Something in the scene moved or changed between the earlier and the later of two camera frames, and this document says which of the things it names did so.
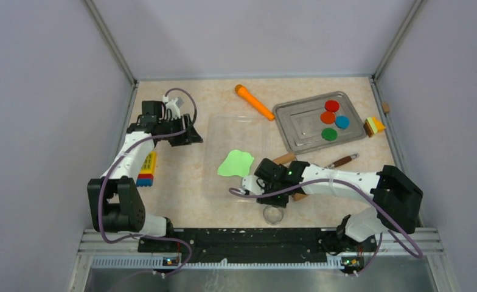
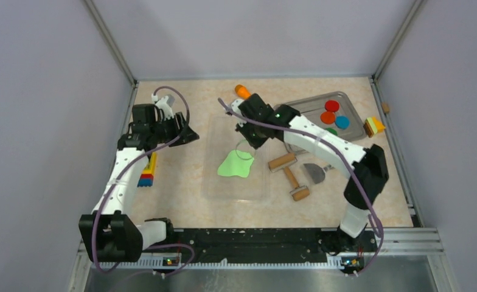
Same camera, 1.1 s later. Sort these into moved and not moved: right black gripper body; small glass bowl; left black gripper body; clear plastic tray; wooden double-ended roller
Moved: right black gripper body; small glass bowl
Not moved: clear plastic tray; wooden double-ended roller; left black gripper body
